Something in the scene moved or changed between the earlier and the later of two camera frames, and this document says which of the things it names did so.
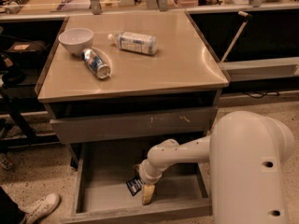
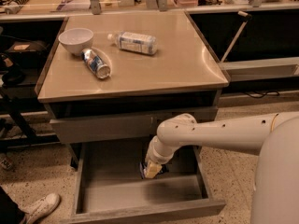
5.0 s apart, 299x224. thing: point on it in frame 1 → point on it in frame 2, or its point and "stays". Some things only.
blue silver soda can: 94,63 stays
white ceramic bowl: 76,39 stays
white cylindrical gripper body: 146,175 → 154,157
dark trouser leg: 10,213 stays
